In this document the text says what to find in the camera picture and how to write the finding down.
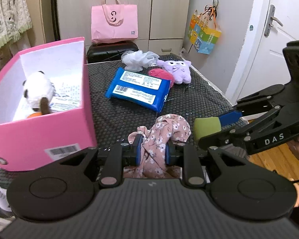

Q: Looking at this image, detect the pink fluffy pompom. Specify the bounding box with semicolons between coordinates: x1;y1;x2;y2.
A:
148;68;174;88

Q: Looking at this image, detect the silver door handle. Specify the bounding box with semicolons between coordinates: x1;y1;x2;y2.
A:
264;4;284;37

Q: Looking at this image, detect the purple Kuromi plush toy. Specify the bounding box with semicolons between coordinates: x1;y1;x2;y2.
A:
156;59;191;84

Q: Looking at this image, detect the printed paper sheet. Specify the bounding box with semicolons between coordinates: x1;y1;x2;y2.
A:
49;85;81;112

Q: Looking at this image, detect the white mesh bath pouf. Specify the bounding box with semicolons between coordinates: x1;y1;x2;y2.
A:
121;50;159;72

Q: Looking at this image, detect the pink tote bag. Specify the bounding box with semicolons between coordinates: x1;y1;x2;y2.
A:
91;0;138;44

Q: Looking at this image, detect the white green knit cardigan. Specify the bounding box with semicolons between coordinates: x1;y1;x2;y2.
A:
0;0;32;48

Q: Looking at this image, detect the orange round object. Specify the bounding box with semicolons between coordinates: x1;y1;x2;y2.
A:
27;112;42;119

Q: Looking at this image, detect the black suitcase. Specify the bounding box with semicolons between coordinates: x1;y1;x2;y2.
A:
86;41;139;64

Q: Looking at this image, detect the blue wet wipes pack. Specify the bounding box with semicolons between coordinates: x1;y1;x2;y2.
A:
105;68;171;112

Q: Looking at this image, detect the white fluffy plush ball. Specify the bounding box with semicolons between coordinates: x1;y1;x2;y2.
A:
23;71;55;112

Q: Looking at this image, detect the green sponge block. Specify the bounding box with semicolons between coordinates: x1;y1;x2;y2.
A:
193;117;221;142

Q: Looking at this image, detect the beige wardrobe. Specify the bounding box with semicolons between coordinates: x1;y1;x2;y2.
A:
51;0;190;55

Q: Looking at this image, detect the white door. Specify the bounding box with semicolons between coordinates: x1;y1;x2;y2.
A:
225;0;299;104

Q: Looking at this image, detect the pink floral fabric scrunchie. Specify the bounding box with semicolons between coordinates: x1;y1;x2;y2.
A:
124;114;191;179

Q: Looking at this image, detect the pink storage box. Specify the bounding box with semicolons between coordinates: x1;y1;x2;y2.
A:
0;37;97;171

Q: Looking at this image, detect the colourful paper gift bag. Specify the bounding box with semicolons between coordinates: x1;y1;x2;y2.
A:
188;7;222;55

